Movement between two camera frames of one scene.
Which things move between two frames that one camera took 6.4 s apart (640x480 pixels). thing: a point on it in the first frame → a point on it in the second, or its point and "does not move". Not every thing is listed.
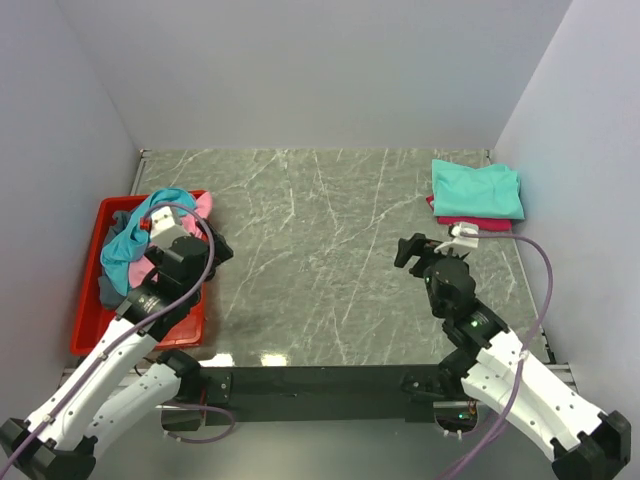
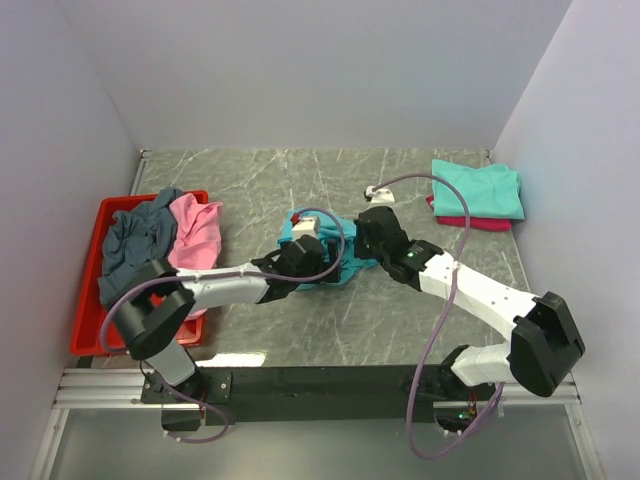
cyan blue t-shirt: (133, 241) → (332, 229)
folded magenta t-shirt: (484, 224) does not move
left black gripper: (221, 250) → (332, 252)
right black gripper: (413, 246) → (360, 250)
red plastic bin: (91, 315) does not move
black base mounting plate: (320, 393) does not move
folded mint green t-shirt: (491, 191) does not move
